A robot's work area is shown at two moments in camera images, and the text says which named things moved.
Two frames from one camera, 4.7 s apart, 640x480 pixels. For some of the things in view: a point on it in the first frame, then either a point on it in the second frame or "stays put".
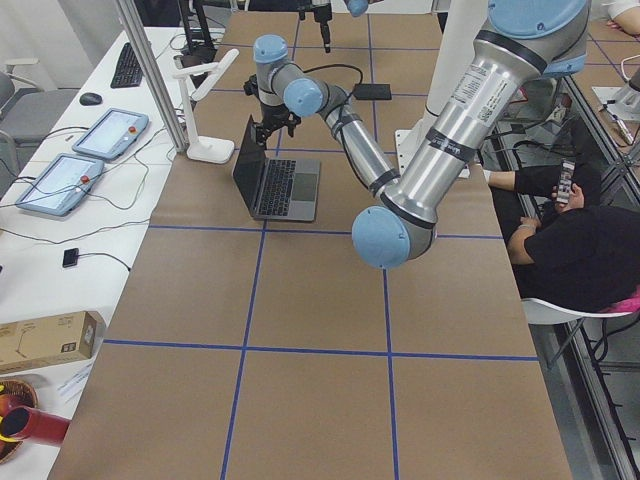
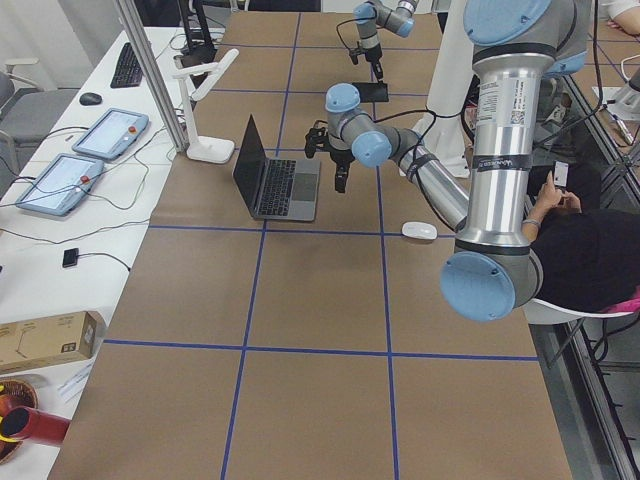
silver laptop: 276,188 stays put
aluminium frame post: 171,119 stays put
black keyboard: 129,72 stays put
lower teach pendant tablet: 62,185 stays put
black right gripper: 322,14 → 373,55
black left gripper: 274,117 → 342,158
